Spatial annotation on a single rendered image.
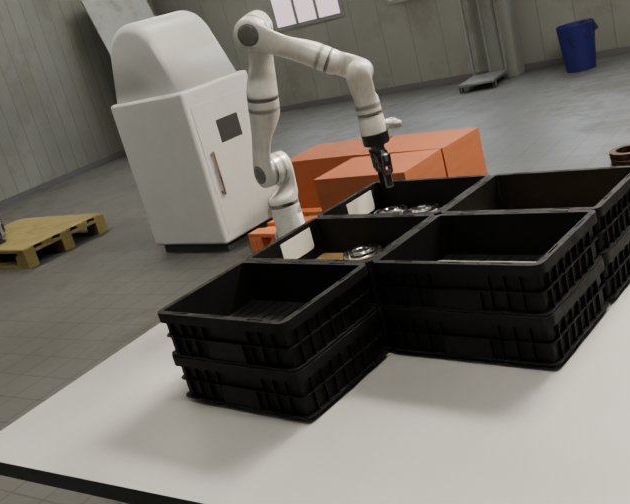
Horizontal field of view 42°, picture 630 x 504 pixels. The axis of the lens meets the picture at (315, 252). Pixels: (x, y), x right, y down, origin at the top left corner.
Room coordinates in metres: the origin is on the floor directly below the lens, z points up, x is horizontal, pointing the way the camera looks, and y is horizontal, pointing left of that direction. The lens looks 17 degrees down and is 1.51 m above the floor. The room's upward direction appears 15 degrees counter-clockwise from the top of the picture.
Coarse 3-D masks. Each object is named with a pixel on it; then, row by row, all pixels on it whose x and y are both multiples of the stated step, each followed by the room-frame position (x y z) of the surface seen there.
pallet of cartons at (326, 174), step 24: (336, 144) 5.50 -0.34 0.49; (360, 144) 5.27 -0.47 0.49; (384, 144) 5.06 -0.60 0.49; (408, 144) 4.87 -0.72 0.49; (432, 144) 4.69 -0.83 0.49; (456, 144) 4.63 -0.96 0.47; (480, 144) 4.81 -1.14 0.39; (312, 168) 5.23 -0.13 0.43; (336, 168) 4.75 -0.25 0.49; (360, 168) 4.58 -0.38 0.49; (408, 168) 4.26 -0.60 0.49; (432, 168) 4.43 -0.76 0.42; (456, 168) 4.60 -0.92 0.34; (480, 168) 4.78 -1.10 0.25; (312, 192) 5.26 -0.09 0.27; (336, 192) 4.52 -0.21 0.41; (312, 216) 5.07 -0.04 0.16; (264, 240) 5.02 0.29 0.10
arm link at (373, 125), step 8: (360, 120) 2.23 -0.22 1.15; (368, 120) 2.21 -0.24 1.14; (376, 120) 2.21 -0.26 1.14; (384, 120) 2.23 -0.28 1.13; (392, 120) 2.24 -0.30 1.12; (400, 120) 2.22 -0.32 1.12; (360, 128) 2.24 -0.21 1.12; (368, 128) 2.21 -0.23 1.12; (376, 128) 2.21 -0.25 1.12; (384, 128) 2.22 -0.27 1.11; (392, 128) 2.22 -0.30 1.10
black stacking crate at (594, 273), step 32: (576, 288) 1.51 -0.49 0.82; (416, 320) 1.64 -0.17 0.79; (448, 320) 1.57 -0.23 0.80; (480, 320) 1.51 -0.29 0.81; (512, 320) 1.47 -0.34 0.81; (544, 320) 1.42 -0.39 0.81; (576, 320) 1.51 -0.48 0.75; (416, 352) 1.64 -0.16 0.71; (448, 352) 1.59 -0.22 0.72; (480, 352) 1.53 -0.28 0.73; (512, 352) 1.49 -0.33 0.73; (544, 352) 1.44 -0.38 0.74
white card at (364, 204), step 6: (360, 198) 2.31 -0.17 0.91; (366, 198) 2.33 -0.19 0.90; (372, 198) 2.35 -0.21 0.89; (348, 204) 2.26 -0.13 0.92; (354, 204) 2.28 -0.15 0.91; (360, 204) 2.30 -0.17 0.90; (366, 204) 2.32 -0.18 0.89; (372, 204) 2.34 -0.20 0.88; (348, 210) 2.26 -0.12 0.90; (354, 210) 2.28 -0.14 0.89; (360, 210) 2.30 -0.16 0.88; (366, 210) 2.32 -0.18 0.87; (372, 210) 2.34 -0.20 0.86
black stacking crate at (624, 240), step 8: (624, 240) 1.71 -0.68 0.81; (616, 248) 1.67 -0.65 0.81; (624, 248) 1.74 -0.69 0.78; (608, 256) 1.64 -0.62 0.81; (616, 256) 1.68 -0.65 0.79; (624, 256) 1.73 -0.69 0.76; (608, 264) 1.66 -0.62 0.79; (616, 264) 1.69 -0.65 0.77; (624, 264) 1.71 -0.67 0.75; (608, 272) 1.66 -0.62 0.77; (616, 272) 1.67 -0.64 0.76; (624, 272) 1.71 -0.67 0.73; (608, 280) 1.65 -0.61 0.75; (616, 280) 1.68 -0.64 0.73; (624, 280) 1.71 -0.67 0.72; (608, 288) 1.65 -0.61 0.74; (616, 288) 1.68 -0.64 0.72; (608, 296) 1.65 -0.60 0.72
